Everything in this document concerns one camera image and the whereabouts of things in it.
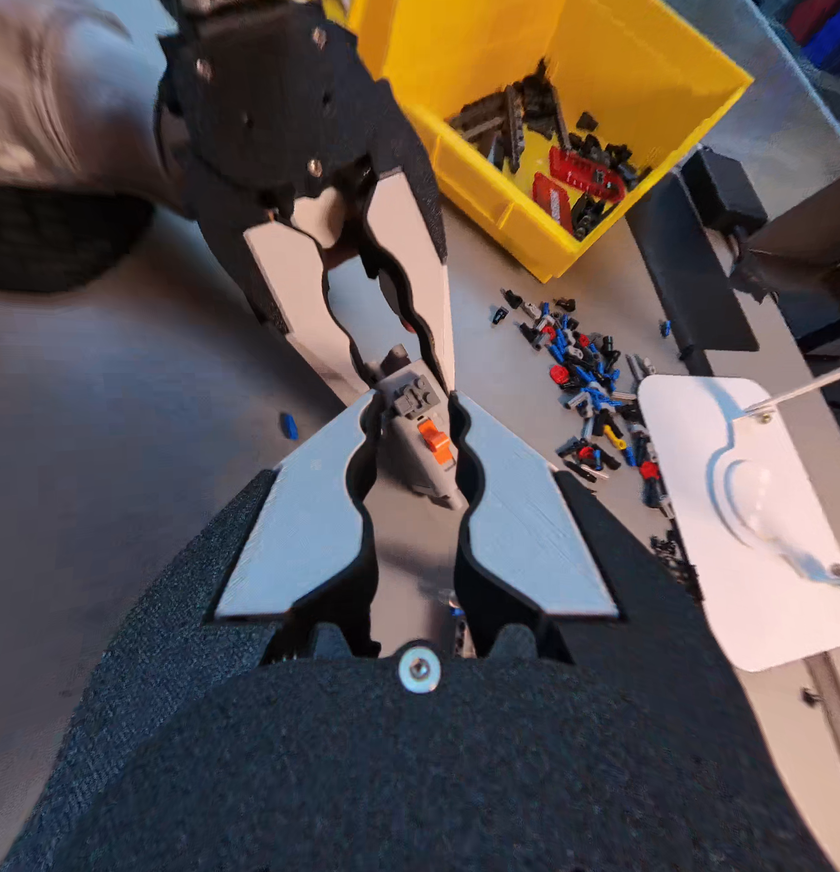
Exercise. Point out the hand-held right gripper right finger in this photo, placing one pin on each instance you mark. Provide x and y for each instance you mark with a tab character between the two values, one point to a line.
543	545

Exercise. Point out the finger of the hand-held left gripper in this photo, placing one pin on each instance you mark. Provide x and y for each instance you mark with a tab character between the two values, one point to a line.
291	293
413	245

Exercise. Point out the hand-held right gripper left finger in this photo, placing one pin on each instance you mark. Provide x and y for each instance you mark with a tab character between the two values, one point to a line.
291	545

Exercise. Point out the grey battery box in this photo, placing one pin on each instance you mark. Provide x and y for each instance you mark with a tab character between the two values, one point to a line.
409	457

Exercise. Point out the pile of mixed building pieces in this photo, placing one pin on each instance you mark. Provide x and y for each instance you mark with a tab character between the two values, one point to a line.
584	368

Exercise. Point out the grey desk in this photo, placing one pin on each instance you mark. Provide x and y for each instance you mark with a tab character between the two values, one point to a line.
121	450

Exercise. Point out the pile of black links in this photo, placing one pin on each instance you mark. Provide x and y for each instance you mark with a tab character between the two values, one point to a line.
672	552

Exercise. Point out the red transparent panel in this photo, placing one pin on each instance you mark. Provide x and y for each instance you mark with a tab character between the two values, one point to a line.
577	170

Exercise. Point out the black rounded armrest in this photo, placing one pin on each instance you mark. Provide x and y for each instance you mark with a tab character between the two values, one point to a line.
66	245

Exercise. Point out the yellow plastic bin with parts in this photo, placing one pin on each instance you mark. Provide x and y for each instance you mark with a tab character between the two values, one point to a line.
638	68

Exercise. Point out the tiny black piece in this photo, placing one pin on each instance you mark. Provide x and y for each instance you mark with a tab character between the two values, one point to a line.
808	698

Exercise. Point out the black power adapter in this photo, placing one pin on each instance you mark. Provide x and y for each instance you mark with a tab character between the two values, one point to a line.
727	191

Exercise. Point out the black beam frame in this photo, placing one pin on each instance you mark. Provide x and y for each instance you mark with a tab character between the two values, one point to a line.
509	116

